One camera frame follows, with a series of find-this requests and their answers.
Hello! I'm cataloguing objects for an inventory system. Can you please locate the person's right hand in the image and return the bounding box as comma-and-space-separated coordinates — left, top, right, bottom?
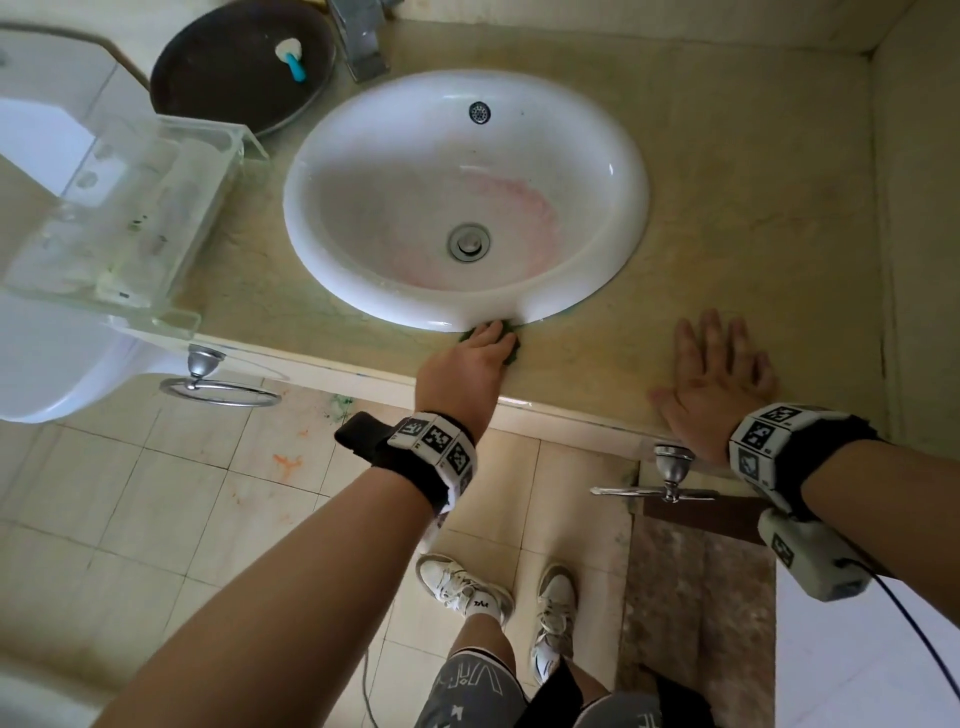
648, 308, 780, 463

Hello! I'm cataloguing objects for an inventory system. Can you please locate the person's left hand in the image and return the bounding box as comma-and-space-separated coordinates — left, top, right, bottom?
414, 320, 521, 444

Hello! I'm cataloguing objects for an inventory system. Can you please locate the green scouring pad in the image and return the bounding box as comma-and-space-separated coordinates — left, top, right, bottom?
457, 318, 521, 367

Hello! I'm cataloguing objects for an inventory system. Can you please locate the clear acrylic tray box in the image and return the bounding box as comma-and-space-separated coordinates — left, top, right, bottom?
0, 89, 270, 337

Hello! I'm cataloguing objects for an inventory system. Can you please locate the person's right forearm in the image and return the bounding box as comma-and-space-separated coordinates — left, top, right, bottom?
798, 438, 960, 631

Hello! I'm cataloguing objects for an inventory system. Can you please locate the person's left forearm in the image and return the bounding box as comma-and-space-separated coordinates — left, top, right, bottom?
93, 468, 436, 728

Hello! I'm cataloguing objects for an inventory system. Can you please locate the white round sink basin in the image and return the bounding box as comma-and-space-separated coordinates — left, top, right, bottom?
282, 69, 652, 334

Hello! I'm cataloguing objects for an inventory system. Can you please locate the person's left leg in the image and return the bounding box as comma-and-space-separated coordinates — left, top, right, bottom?
449, 611, 519, 676

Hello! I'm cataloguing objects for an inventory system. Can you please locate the black left wristband with markers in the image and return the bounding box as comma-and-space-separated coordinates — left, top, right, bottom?
333, 410, 479, 515

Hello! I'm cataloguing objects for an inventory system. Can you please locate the black wristband with markers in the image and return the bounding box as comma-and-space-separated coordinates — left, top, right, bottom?
333, 410, 479, 515
727, 403, 883, 523

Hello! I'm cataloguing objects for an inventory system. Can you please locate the black right wristband with markers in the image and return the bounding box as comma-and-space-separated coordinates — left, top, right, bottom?
727, 403, 883, 523

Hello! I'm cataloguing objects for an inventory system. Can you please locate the white left sneaker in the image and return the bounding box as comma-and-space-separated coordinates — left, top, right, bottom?
416, 553, 515, 628

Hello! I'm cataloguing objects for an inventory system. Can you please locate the white sneaker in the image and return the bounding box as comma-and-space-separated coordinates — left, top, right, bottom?
530, 563, 579, 685
416, 553, 515, 628

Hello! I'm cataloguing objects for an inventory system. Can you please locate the white right sneaker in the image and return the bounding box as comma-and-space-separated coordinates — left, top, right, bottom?
530, 563, 579, 685

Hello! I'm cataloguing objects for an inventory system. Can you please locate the black hanging garment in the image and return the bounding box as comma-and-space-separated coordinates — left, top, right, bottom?
524, 659, 714, 728

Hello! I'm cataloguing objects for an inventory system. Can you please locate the chrome faucet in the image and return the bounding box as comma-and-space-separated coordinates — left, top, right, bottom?
327, 0, 391, 84

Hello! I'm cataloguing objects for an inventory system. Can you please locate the dark round tray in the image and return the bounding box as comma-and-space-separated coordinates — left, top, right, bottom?
149, 0, 337, 138

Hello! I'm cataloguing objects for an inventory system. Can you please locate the white toilet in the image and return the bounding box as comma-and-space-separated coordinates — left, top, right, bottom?
0, 29, 189, 425

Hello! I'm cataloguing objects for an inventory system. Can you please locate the white bathtub rim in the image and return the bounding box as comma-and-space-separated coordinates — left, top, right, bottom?
0, 659, 114, 728

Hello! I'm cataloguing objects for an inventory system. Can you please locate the chrome towel ring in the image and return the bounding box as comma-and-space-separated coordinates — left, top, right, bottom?
158, 344, 283, 410
588, 443, 718, 505

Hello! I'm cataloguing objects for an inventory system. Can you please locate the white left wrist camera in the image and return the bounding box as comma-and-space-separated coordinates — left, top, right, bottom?
416, 513, 451, 556

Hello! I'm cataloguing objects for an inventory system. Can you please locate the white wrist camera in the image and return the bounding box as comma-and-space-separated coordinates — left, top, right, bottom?
416, 513, 451, 556
755, 506, 875, 604

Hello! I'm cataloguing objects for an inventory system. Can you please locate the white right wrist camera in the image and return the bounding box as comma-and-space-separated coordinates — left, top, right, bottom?
755, 506, 875, 604

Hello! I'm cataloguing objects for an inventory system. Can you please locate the black right camera cable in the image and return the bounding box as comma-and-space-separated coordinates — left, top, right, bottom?
847, 558, 960, 703

